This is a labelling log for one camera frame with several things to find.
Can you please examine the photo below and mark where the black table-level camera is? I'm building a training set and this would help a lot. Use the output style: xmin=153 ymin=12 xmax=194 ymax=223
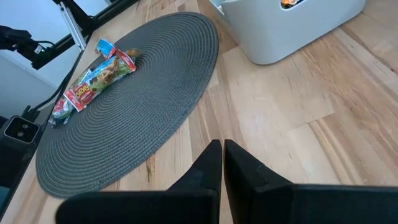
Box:
xmin=2 ymin=114 xmax=42 ymax=144

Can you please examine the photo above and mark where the black cabled device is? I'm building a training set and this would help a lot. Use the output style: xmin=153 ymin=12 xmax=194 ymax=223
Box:
xmin=0 ymin=24 xmax=59 ymax=70

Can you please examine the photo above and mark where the orange green granola bar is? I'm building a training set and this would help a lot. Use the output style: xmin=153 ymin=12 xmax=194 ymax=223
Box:
xmin=280 ymin=0 xmax=305 ymax=9

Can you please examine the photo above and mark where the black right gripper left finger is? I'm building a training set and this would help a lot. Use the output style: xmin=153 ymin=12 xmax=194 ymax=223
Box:
xmin=55 ymin=139 xmax=223 ymax=224

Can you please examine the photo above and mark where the silver metal bracket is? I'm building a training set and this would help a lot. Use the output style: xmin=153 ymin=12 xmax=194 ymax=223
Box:
xmin=60 ymin=1 xmax=87 ymax=51

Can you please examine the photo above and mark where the grey plastic bin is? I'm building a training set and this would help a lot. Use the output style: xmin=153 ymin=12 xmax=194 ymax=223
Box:
xmin=208 ymin=0 xmax=368 ymax=66

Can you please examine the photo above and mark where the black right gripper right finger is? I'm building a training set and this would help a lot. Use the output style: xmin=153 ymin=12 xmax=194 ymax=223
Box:
xmin=223 ymin=139 xmax=398 ymax=224

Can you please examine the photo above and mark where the red green Chewy granola bar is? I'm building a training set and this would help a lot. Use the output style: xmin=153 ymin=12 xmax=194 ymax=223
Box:
xmin=63 ymin=49 xmax=138 ymax=113

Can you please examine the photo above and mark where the black camera cable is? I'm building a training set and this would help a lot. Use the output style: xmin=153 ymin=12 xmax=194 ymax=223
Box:
xmin=27 ymin=34 xmax=90 ymax=114

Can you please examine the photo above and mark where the multicoloured granola bar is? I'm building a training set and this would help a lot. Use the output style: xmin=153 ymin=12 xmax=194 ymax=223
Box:
xmin=49 ymin=38 xmax=117 ymax=127

